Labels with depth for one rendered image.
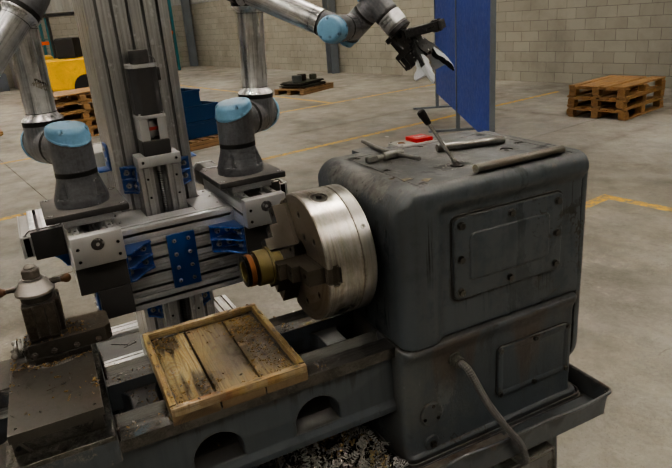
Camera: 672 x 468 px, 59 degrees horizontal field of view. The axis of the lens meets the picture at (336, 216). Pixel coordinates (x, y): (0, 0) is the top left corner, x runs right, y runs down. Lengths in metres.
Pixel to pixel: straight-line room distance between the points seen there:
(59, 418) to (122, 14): 1.22
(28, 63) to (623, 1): 11.04
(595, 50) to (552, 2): 1.30
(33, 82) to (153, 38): 0.38
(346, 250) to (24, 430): 0.70
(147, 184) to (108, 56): 0.40
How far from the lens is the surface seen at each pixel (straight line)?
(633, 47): 12.06
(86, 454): 1.25
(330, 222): 1.32
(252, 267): 1.37
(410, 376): 1.49
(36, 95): 1.94
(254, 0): 1.84
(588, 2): 12.46
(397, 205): 1.30
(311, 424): 1.50
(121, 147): 2.04
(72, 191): 1.83
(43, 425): 1.25
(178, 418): 1.31
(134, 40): 2.01
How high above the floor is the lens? 1.63
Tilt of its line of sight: 19 degrees down
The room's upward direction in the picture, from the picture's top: 4 degrees counter-clockwise
